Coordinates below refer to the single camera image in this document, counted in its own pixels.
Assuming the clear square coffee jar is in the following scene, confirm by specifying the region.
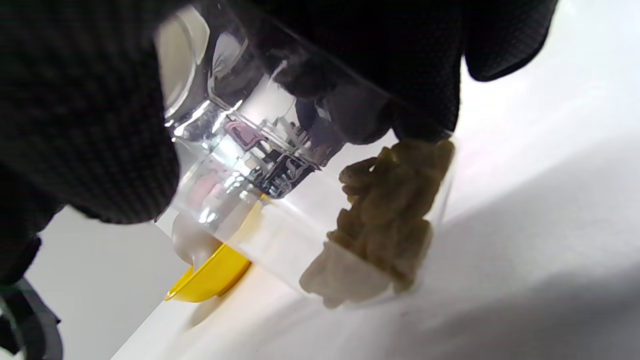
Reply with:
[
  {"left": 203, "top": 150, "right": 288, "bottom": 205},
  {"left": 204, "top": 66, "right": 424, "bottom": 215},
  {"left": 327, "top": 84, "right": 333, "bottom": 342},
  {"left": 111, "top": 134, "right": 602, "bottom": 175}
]
[{"left": 152, "top": 2, "right": 457, "bottom": 308}]

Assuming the yellow plastic bowl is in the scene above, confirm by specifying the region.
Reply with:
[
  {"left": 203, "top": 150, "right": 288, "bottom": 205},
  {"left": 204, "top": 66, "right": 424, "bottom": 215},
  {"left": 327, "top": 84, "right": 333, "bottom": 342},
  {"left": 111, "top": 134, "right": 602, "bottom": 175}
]
[{"left": 164, "top": 195, "right": 273, "bottom": 304}]

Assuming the person's right hand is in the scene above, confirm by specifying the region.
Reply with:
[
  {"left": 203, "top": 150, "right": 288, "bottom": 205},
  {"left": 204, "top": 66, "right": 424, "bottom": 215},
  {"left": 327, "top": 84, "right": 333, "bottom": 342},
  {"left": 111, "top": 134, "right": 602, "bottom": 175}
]
[{"left": 0, "top": 0, "right": 558, "bottom": 288}]

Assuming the black right hand controller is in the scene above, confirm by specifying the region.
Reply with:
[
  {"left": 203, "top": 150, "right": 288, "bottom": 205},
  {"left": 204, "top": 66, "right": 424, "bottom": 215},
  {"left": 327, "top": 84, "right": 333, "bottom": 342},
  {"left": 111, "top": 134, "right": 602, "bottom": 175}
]
[{"left": 0, "top": 279, "right": 64, "bottom": 360}]

